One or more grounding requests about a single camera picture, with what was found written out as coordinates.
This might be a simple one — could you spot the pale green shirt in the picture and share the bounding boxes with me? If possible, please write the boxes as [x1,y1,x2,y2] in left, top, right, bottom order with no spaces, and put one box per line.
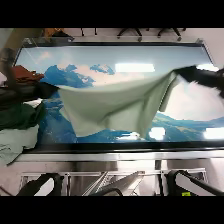
[56,70,181,139]

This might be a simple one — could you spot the black office chair base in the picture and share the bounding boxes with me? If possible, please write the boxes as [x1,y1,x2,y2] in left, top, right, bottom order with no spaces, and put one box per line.
[157,27,183,42]
[116,27,144,43]

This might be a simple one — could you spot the dark green garment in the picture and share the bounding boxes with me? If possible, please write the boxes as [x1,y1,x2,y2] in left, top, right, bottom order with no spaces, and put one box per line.
[0,102,47,132]

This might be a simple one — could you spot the red-brown garment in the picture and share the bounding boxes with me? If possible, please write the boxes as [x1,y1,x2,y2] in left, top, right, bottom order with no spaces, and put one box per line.
[11,64,45,85]

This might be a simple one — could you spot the silver frame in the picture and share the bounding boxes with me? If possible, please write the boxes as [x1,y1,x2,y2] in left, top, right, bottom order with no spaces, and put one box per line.
[14,149,224,197]

